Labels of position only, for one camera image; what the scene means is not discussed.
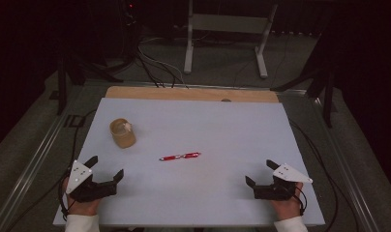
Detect tan round pen holder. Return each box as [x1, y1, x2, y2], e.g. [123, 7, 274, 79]
[108, 118, 137, 150]

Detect person's left hand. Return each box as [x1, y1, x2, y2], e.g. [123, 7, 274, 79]
[61, 177, 103, 217]

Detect white metal stand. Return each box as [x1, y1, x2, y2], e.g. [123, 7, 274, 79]
[183, 0, 279, 79]

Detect aluminium rail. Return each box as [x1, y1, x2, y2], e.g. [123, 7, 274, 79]
[0, 105, 75, 232]
[312, 96, 380, 232]
[83, 79, 308, 95]

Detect wooden table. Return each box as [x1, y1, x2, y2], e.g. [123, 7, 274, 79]
[105, 85, 280, 103]

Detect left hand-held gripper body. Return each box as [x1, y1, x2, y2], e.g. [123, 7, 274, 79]
[65, 159, 118, 204]

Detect black floor cables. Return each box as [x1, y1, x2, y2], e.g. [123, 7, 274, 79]
[135, 51, 179, 89]

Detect red pen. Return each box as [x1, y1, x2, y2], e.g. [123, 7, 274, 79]
[159, 152, 202, 161]

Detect person's right hand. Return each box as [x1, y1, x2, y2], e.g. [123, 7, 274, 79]
[269, 182, 306, 222]

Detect dark equipment with red light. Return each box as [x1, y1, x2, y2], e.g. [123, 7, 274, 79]
[118, 0, 140, 66]

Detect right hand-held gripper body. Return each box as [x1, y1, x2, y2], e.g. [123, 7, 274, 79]
[253, 162, 314, 202]

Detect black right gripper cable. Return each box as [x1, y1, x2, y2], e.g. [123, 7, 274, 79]
[289, 119, 360, 232]

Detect white floor cable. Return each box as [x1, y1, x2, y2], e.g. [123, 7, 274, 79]
[137, 38, 187, 87]

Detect white board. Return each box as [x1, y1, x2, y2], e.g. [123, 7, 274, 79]
[52, 97, 326, 227]

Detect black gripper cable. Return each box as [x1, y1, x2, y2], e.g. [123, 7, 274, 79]
[289, 119, 360, 232]
[4, 108, 99, 232]

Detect black metal stand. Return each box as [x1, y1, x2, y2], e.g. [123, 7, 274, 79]
[55, 47, 124, 116]
[270, 32, 337, 129]

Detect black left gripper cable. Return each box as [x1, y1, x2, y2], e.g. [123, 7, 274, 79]
[4, 108, 99, 232]

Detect black floor bracket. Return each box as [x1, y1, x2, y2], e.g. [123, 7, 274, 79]
[63, 114, 87, 129]

